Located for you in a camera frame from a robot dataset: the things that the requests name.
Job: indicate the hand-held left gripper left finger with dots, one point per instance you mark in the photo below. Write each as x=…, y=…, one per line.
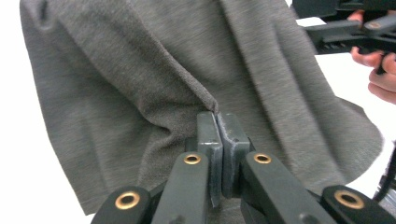
x=208, y=137

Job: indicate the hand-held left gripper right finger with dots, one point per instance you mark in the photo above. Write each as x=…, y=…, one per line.
x=233, y=140

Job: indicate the dark grey skirt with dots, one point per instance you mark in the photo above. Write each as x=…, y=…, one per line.
x=124, y=77

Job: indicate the white table board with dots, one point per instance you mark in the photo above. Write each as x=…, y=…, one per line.
x=18, y=155

